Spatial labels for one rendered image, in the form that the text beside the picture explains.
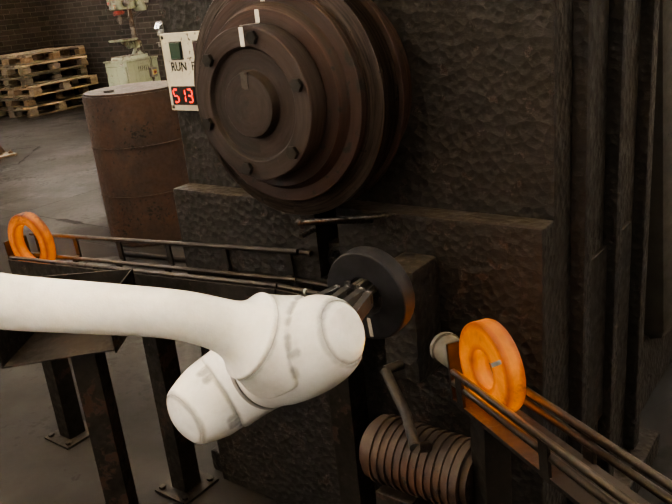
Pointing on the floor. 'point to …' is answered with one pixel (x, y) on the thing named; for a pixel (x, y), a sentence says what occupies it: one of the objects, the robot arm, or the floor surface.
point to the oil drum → (137, 158)
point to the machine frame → (475, 223)
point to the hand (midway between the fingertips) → (368, 284)
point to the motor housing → (417, 464)
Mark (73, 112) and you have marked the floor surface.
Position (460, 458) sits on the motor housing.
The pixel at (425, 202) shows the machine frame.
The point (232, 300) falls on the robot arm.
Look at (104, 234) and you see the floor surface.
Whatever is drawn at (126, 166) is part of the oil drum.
